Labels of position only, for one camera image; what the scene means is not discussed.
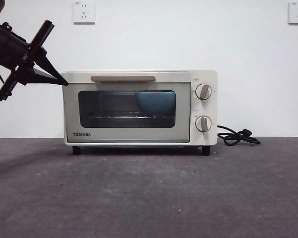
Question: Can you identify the oven door with beige handle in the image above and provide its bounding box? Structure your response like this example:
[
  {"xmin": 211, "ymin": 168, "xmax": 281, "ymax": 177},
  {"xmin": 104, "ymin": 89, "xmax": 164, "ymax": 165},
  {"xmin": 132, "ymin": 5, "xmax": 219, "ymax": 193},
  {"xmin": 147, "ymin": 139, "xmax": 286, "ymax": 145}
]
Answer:
[{"xmin": 62, "ymin": 71, "xmax": 191, "ymax": 144}]

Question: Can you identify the blue ribbed bowl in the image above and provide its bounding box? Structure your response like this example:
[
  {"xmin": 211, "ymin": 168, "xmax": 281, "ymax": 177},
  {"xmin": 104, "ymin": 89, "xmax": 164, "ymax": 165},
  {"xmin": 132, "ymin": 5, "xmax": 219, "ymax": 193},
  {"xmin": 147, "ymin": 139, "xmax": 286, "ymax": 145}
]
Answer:
[{"xmin": 135, "ymin": 92, "xmax": 174, "ymax": 117}]

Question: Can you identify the round cream oven knob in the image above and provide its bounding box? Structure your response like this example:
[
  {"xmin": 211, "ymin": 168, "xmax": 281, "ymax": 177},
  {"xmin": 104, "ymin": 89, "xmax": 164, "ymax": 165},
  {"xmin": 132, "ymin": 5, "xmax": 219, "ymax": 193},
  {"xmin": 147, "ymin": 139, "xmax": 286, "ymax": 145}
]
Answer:
[
  {"xmin": 195, "ymin": 83, "xmax": 213, "ymax": 101},
  {"xmin": 195, "ymin": 116, "xmax": 212, "ymax": 133}
]

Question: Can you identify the cream Toshiba toaster oven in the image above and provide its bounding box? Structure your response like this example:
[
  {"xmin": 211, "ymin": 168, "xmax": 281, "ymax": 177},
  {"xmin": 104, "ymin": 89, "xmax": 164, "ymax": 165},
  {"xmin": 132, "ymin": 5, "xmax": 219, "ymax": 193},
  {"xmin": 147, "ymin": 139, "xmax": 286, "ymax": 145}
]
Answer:
[{"xmin": 61, "ymin": 69, "xmax": 218, "ymax": 156}]

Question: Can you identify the metal wire oven rack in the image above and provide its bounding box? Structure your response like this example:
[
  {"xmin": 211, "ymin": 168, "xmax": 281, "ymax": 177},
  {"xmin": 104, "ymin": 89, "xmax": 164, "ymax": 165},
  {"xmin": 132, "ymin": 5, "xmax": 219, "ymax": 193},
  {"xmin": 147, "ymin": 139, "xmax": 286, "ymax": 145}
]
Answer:
[{"xmin": 88, "ymin": 114, "xmax": 174, "ymax": 121}]

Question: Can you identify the black oven power cable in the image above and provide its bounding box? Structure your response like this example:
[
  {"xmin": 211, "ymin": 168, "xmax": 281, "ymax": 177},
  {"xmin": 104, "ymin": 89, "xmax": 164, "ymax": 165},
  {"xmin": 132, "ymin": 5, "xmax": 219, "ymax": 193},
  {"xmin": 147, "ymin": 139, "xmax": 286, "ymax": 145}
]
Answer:
[{"xmin": 217, "ymin": 125, "xmax": 261, "ymax": 146}]

